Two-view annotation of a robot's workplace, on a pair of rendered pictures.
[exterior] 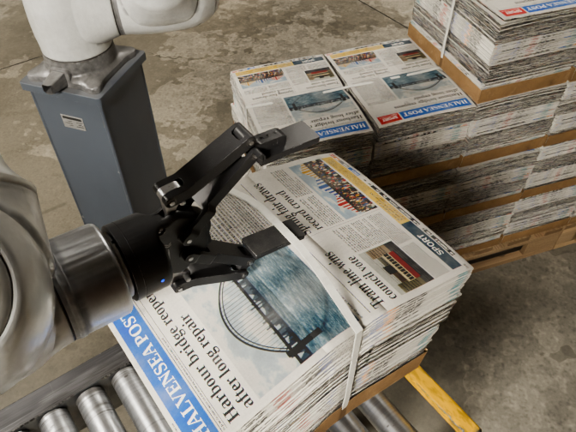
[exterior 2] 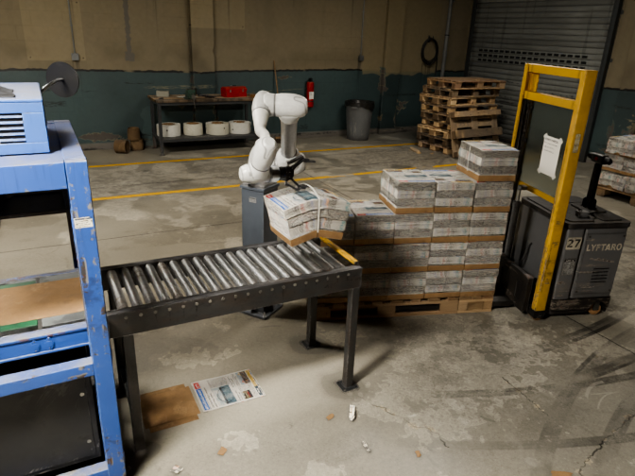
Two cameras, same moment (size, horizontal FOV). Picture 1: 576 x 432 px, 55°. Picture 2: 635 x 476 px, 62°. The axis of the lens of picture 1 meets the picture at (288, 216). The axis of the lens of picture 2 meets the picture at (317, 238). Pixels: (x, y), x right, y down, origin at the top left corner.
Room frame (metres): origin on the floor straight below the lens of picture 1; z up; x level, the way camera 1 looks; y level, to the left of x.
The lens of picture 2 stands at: (-2.37, -0.46, 2.02)
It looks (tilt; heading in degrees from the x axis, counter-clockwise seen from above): 21 degrees down; 8
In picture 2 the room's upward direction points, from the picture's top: 2 degrees clockwise
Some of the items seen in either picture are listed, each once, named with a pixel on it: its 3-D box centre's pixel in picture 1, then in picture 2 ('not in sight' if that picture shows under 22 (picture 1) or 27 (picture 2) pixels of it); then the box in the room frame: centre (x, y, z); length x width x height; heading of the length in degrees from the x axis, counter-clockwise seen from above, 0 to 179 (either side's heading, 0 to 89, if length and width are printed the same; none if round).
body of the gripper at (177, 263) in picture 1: (163, 244); (285, 173); (0.33, 0.12, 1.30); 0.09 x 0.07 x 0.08; 126
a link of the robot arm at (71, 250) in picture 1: (87, 278); (272, 173); (0.29, 0.18, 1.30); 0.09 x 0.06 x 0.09; 36
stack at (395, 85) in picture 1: (417, 174); (383, 257); (1.37, -0.44, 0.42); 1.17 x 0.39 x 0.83; 109
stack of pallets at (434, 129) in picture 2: not in sight; (458, 114); (8.09, -1.57, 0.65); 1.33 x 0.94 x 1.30; 130
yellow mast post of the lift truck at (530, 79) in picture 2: not in sight; (513, 175); (2.06, -1.43, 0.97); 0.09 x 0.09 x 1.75; 19
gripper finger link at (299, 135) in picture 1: (282, 142); not in sight; (0.41, 0.01, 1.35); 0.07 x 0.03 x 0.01; 126
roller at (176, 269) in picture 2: not in sight; (182, 280); (-0.03, 0.58, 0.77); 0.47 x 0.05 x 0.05; 36
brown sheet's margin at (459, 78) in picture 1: (484, 51); (404, 202); (1.41, -0.56, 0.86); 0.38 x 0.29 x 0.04; 20
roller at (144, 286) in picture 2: not in sight; (144, 286); (-0.14, 0.74, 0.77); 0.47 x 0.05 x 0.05; 36
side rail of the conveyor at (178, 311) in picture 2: not in sight; (247, 297); (-0.07, 0.22, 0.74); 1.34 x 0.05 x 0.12; 126
